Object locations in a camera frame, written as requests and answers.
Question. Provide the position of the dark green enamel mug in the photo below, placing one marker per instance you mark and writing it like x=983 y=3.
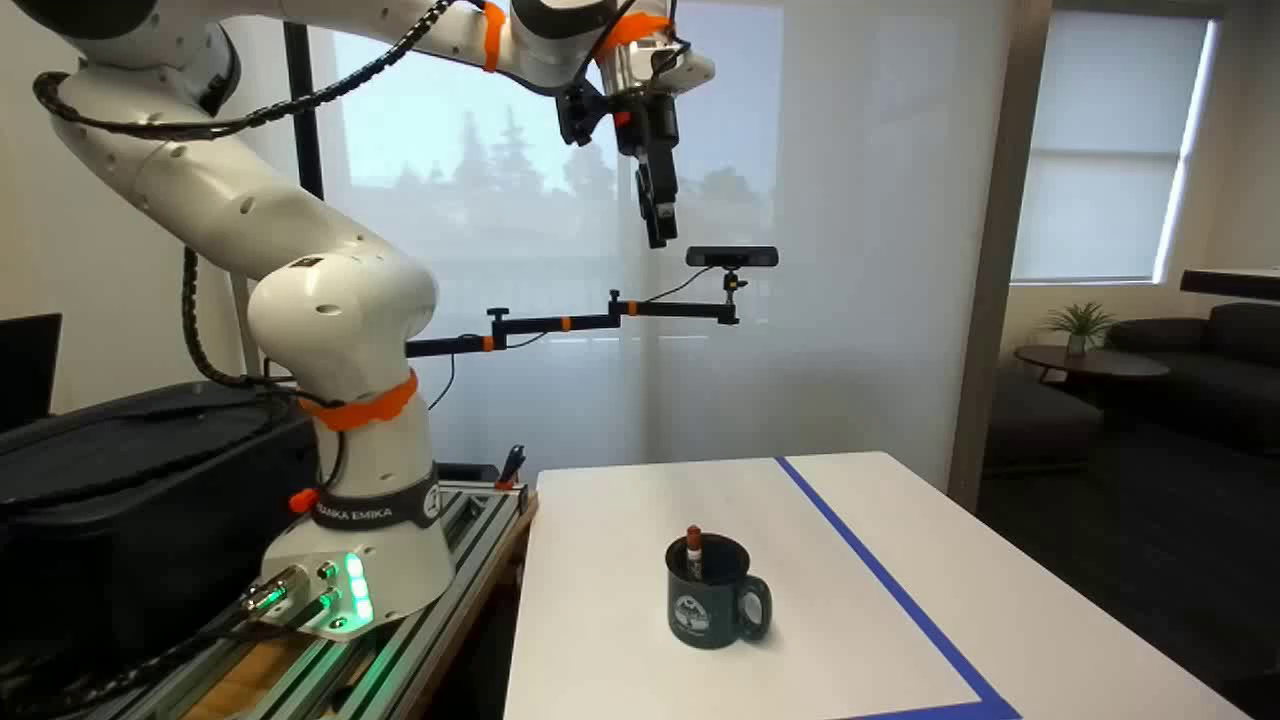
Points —
x=708 y=606

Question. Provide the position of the dark grey sofa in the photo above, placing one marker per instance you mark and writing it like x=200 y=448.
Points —
x=1220 y=366

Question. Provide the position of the small green potted plant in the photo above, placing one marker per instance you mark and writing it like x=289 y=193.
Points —
x=1082 y=325

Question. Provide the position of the black equipment case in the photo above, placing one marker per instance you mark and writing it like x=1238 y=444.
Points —
x=135 y=505

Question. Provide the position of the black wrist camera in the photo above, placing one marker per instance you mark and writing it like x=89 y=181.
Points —
x=580 y=114

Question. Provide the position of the white window blind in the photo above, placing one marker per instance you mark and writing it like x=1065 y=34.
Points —
x=1114 y=147

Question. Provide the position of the blue tape line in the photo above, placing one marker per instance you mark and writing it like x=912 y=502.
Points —
x=881 y=573

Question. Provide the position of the black stereo camera bar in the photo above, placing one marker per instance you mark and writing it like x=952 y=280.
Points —
x=729 y=258

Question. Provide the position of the aluminium rail robot base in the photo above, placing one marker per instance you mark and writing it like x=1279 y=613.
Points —
x=400 y=625

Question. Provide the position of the black window frame post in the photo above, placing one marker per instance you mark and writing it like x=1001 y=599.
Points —
x=303 y=106

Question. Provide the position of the dark grey ottoman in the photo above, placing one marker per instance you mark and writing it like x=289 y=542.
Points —
x=1042 y=420

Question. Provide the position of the dark wall shelf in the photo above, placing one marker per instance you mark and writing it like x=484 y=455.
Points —
x=1231 y=280

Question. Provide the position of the red capped marker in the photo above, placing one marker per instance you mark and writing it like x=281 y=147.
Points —
x=694 y=545

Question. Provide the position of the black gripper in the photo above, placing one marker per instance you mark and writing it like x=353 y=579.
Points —
x=651 y=134

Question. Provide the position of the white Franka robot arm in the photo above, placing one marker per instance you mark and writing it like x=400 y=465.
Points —
x=333 y=306

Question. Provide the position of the round dark coffee table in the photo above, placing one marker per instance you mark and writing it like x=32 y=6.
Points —
x=1087 y=363

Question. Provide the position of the black monitor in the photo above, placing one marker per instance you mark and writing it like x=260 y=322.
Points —
x=26 y=366

